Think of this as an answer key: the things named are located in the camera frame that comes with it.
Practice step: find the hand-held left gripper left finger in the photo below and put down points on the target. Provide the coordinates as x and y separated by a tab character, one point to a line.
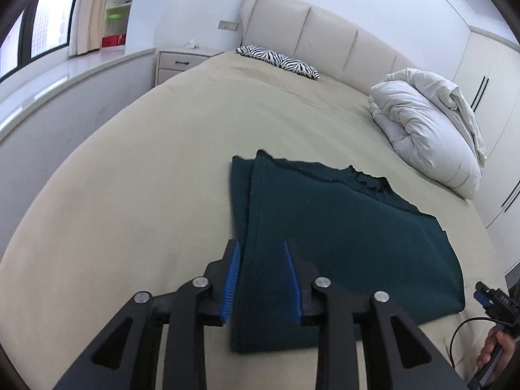
231	280

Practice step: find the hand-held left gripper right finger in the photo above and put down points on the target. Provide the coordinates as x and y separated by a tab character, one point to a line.
293	284

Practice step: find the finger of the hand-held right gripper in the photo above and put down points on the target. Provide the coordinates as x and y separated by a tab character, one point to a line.
481	294

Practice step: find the dark green sweater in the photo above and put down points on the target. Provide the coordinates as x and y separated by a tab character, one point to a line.
345	231

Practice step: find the person's right hand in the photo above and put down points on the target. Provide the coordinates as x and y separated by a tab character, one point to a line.
497	347

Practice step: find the beige bed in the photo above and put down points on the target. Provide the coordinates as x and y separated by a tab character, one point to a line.
162	150

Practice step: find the white folded duvet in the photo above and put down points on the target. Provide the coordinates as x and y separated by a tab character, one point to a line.
422	130

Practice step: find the white wardrobe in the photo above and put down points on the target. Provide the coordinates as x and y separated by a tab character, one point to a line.
495	109

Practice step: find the white nightstand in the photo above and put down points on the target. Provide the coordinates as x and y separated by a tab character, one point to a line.
178	65

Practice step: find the zebra print pillow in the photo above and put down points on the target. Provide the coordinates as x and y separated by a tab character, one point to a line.
280	61

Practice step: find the beige padded headboard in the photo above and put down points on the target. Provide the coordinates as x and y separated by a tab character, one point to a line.
325	28

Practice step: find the white window ledge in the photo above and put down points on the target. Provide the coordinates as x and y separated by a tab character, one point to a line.
48	89

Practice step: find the red box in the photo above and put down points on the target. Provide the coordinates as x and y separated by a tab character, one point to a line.
112	41

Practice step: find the green container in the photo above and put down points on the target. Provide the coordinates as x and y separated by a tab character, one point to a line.
115	15

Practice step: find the white shelf unit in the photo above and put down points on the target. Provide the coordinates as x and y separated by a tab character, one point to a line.
120	4

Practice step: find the beige curtain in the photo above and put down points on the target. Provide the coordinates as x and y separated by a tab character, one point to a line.
91	12

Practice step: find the dark framed window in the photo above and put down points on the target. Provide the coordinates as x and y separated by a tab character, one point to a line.
48	24

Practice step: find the wall switch panel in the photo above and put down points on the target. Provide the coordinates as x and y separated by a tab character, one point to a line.
228	25

